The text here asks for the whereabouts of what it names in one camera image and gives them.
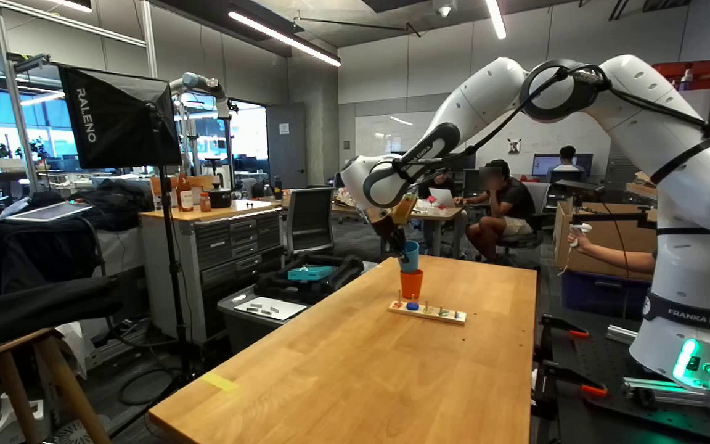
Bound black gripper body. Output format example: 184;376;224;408
370;206;411;247

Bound operator forearm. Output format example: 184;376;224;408
588;239;657;276

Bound orange plastic cup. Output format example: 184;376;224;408
397;267;426;304

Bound wooden work table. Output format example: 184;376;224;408
330;194;465;260

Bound white toy board coloured buttons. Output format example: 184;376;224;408
384;296;470;328

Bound black bag teal lining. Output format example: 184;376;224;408
251;252;368;309

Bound seated person dark shirt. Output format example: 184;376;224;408
463;159;539;267

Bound grey door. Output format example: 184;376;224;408
265;102;310;191

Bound grey hard case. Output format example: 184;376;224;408
215;284;310;352

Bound computer monitor blue screen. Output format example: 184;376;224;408
530;151;596;182

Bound grey tool cabinet wooden top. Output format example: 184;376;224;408
137;197;285;349

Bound person at monitor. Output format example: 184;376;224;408
550;143;585;176

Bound orange bottles on cabinet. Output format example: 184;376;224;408
172;176;215;214

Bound large cardboard box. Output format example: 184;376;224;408
553;197;660;287

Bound blue storage bin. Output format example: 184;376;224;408
560;270;653;324

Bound long ceiling light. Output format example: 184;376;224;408
224;7;346;71

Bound black light stand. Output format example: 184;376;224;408
155;164;192;352

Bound yellow tape strip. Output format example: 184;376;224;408
199;372;245;397

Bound short ceiling light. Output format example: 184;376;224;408
482;0;511;43

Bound black softbox light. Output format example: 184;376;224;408
57;64;184;173

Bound red banner sign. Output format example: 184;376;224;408
653;56;710;93

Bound silver laptop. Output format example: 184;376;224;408
2;197;95;227

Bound black padded cushion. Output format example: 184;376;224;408
0;275;126;361

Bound wooden stool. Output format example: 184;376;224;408
0;326;116;444

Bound silver metal pole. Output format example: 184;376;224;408
0;6;51;197

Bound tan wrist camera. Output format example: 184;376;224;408
390;193;422;230

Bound orange handled clamp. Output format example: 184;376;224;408
533;363;613;408
537;313;593;345

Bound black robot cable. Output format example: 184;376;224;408
386;60;710;187

